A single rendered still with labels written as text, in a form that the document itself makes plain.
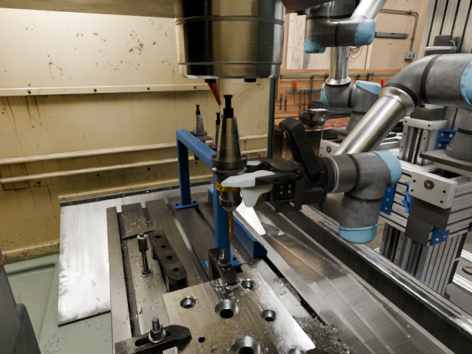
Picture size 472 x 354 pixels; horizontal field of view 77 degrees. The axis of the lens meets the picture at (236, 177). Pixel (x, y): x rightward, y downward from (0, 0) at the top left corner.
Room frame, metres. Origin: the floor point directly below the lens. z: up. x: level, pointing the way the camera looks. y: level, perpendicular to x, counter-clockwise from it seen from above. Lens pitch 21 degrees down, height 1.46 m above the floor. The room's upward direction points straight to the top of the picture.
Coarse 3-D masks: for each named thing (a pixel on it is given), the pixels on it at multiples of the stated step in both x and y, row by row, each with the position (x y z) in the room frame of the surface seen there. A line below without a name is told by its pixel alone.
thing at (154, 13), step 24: (0, 0) 0.57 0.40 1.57; (24, 0) 0.57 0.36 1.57; (48, 0) 0.57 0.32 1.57; (72, 0) 0.57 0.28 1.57; (96, 0) 0.57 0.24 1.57; (120, 0) 0.57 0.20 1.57; (144, 0) 0.57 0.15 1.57; (168, 0) 0.57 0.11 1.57; (288, 0) 0.57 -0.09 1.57; (312, 0) 0.57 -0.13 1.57
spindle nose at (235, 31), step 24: (192, 0) 0.42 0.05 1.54; (216, 0) 0.41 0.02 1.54; (240, 0) 0.41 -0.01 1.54; (264, 0) 0.42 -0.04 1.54; (192, 24) 0.42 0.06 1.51; (216, 24) 0.41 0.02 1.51; (240, 24) 0.41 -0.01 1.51; (264, 24) 0.42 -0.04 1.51; (192, 48) 0.42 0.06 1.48; (216, 48) 0.41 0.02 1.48; (240, 48) 0.41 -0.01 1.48; (264, 48) 0.42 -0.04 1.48; (192, 72) 0.43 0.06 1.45; (216, 72) 0.41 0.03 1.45; (240, 72) 0.41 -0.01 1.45; (264, 72) 0.43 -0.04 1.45
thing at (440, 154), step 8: (424, 152) 1.05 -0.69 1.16; (432, 152) 1.05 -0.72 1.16; (440, 152) 1.05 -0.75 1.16; (432, 160) 1.01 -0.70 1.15; (440, 160) 0.99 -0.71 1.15; (448, 160) 0.96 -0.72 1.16; (456, 160) 0.96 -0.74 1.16; (440, 168) 1.00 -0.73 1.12; (448, 168) 0.98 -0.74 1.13; (456, 168) 0.96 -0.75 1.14; (464, 168) 0.91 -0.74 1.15; (464, 176) 0.92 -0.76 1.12
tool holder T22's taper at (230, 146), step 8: (224, 120) 0.48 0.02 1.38; (232, 120) 0.48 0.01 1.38; (224, 128) 0.48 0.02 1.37; (232, 128) 0.48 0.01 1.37; (224, 136) 0.47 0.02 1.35; (232, 136) 0.47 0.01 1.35; (224, 144) 0.47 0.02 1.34; (232, 144) 0.47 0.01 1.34; (240, 144) 0.49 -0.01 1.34; (224, 152) 0.47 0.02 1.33; (232, 152) 0.47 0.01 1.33; (240, 152) 0.48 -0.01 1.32
